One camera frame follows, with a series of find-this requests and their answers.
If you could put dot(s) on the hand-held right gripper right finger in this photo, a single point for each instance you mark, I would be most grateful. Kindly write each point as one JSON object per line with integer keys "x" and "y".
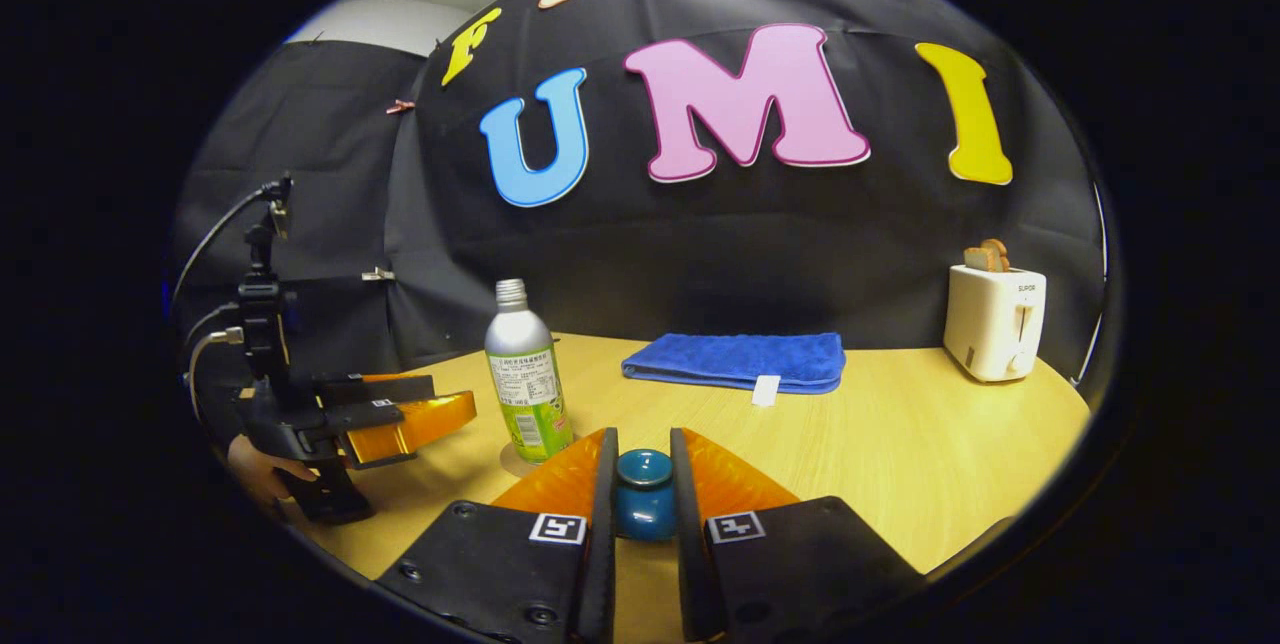
{"x": 690, "y": 554}

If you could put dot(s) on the copper clip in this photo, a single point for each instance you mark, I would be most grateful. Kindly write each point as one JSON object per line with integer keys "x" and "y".
{"x": 400, "y": 106}

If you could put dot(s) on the white toaster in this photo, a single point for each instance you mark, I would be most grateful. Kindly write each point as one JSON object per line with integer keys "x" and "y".
{"x": 990, "y": 324}

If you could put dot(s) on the blue teacup lid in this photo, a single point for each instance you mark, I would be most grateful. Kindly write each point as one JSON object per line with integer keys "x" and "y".
{"x": 643, "y": 499}

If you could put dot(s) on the toast slice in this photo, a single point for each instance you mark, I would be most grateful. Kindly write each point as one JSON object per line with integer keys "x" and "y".
{"x": 978, "y": 259}
{"x": 999, "y": 251}

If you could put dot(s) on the round brown coaster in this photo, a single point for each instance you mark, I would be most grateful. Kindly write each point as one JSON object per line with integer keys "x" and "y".
{"x": 511, "y": 467}

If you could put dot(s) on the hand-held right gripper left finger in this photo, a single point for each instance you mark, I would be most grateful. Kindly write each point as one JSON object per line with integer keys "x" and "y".
{"x": 600, "y": 544}

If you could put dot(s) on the silver water bottle green label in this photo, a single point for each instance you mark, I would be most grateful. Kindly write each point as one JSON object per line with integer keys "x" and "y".
{"x": 525, "y": 374}

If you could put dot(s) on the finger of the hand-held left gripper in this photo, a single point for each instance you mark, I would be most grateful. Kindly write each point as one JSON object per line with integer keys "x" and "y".
{"x": 415, "y": 426}
{"x": 385, "y": 389}

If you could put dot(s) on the silver clip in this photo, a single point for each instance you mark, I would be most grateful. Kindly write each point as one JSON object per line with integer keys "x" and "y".
{"x": 378, "y": 274}

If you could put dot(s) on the blue folded towel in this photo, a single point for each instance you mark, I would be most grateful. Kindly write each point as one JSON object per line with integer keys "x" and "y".
{"x": 735, "y": 359}

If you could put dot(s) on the black backdrop cloth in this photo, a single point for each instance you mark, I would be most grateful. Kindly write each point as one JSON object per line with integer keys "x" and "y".
{"x": 700, "y": 264}

